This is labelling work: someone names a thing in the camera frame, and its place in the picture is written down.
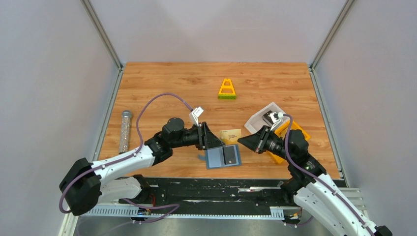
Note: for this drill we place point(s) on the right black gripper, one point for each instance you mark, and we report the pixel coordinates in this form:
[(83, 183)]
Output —
[(263, 141)]

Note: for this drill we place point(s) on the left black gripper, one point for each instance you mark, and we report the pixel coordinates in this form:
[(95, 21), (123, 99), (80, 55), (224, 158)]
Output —
[(202, 136)]

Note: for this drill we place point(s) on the blue card holder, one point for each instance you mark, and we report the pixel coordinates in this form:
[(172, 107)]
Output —
[(221, 157)]

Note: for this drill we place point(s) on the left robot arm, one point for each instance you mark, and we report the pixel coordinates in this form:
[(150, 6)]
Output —
[(83, 184)]

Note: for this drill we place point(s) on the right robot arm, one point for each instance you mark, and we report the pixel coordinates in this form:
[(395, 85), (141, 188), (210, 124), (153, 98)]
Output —
[(311, 187)]

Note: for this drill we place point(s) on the white plastic bin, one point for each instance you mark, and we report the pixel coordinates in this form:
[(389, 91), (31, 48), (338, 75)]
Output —
[(255, 122)]

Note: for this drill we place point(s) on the black box in bin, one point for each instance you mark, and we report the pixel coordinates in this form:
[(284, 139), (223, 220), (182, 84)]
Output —
[(270, 118)]

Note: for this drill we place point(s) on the yellow green toy block stand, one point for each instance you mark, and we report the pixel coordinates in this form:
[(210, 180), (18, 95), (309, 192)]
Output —
[(227, 90)]

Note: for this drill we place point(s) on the yellow plastic bin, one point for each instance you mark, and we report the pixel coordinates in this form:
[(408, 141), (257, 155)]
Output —
[(281, 132)]

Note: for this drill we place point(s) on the clear glitter tube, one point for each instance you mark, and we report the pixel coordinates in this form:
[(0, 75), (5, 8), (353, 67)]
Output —
[(125, 131)]

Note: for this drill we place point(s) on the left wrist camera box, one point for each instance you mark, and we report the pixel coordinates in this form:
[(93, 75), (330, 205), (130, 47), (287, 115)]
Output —
[(194, 115)]

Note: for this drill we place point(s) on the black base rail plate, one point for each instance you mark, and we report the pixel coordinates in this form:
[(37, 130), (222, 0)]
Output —
[(219, 197)]

